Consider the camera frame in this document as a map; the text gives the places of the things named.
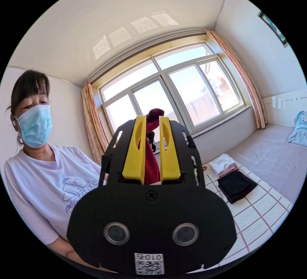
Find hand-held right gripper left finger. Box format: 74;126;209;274
122;115;147;185

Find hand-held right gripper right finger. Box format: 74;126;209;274
159;116;181;185

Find crimson short sleeve shirt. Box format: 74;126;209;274
143;108;165;186

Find person's right forearm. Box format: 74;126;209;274
46;234;113;272

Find short floral curtain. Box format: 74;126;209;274
81;80;109;165

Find pile of clothes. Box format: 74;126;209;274
209;153;258;204

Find window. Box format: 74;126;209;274
92;41;253;138

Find person's body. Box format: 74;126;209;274
4;69;108;245

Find bed with checked quilt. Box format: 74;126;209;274
201;124;307;253

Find long floral curtain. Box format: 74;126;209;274
204;29;267;130

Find light blue printed garment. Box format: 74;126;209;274
288;111;307;147

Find framed wall picture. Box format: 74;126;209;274
257;10;288;48

